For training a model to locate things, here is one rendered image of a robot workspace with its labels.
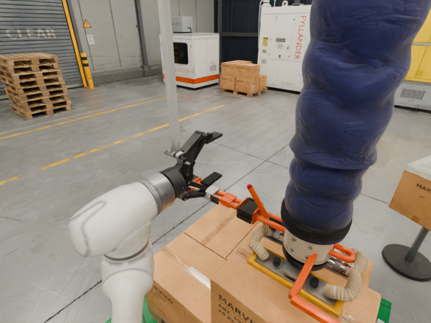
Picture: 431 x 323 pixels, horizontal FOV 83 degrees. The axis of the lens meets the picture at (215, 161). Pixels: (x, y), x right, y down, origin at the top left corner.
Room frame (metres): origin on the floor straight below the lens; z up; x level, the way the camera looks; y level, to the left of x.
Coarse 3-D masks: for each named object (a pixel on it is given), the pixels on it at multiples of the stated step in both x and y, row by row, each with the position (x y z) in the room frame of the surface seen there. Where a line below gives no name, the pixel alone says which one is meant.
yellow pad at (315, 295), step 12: (252, 264) 0.63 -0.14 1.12; (264, 264) 0.62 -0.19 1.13; (276, 264) 0.61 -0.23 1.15; (276, 276) 0.57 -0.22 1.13; (288, 276) 0.57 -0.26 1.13; (312, 276) 0.57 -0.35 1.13; (312, 288) 0.52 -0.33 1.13; (312, 300) 0.49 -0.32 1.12; (324, 300) 0.48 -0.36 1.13; (336, 300) 0.48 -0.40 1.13; (336, 312) 0.44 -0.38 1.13
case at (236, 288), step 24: (264, 240) 0.91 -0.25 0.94; (240, 264) 0.77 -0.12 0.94; (216, 288) 0.67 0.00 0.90; (240, 288) 0.64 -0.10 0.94; (264, 288) 0.64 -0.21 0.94; (288, 288) 0.64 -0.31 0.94; (216, 312) 0.67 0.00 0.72; (240, 312) 0.59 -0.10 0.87; (264, 312) 0.55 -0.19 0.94; (288, 312) 0.55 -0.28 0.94; (360, 312) 0.55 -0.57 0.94
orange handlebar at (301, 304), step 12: (228, 192) 0.91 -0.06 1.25; (228, 204) 0.84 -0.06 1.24; (276, 216) 0.75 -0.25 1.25; (276, 228) 0.70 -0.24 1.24; (336, 252) 0.57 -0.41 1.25; (348, 252) 0.58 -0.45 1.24; (312, 264) 0.53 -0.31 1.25; (300, 276) 0.48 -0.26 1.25; (300, 288) 0.45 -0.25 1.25; (300, 300) 0.41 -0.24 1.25; (312, 312) 0.38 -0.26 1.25
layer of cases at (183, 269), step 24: (216, 216) 1.54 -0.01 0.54; (192, 240) 1.28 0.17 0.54; (216, 240) 1.28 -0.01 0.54; (240, 240) 1.28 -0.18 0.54; (168, 264) 1.08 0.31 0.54; (192, 264) 1.08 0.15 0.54; (216, 264) 1.08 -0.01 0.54; (168, 288) 0.91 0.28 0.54; (192, 288) 0.91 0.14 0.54; (168, 312) 0.91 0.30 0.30; (192, 312) 0.77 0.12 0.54
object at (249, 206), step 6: (246, 198) 0.85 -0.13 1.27; (252, 198) 0.85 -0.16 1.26; (240, 204) 0.81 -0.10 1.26; (246, 204) 0.82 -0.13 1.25; (252, 204) 0.82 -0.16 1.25; (240, 210) 0.78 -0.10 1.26; (246, 210) 0.78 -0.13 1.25; (252, 210) 0.78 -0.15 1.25; (258, 210) 0.78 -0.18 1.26; (240, 216) 0.78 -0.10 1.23; (246, 216) 0.77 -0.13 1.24; (252, 216) 0.75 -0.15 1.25; (252, 222) 0.75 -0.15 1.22
